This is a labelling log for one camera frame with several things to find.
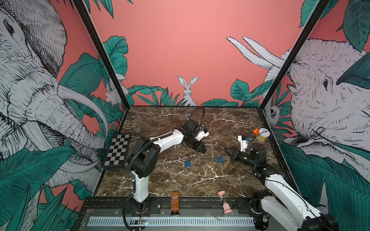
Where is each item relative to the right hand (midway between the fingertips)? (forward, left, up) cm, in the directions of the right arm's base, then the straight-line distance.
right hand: (223, 148), depth 78 cm
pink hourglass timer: (-27, 0, -13) cm, 31 cm away
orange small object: (+22, -29, -15) cm, 39 cm away
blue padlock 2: (0, 0, -15) cm, 15 cm away
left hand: (+4, +9, -6) cm, 12 cm away
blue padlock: (-3, +20, -15) cm, 25 cm away
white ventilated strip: (-32, +27, -15) cm, 45 cm away
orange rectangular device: (-25, +26, -12) cm, 38 cm away
